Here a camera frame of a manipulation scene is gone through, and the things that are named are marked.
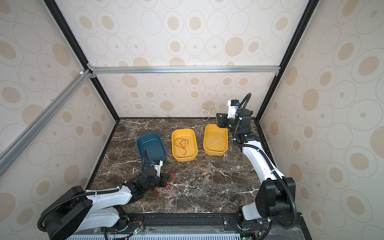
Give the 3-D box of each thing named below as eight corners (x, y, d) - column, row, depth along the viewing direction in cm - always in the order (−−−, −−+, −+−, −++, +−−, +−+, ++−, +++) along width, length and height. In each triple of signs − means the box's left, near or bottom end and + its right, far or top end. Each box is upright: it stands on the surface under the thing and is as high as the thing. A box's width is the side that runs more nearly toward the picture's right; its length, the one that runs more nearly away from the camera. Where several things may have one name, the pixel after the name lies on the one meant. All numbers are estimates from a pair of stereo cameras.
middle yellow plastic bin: (170, 162, 98) (168, 157, 93) (173, 133, 113) (172, 128, 108) (197, 162, 98) (197, 157, 93) (197, 133, 113) (197, 128, 108)
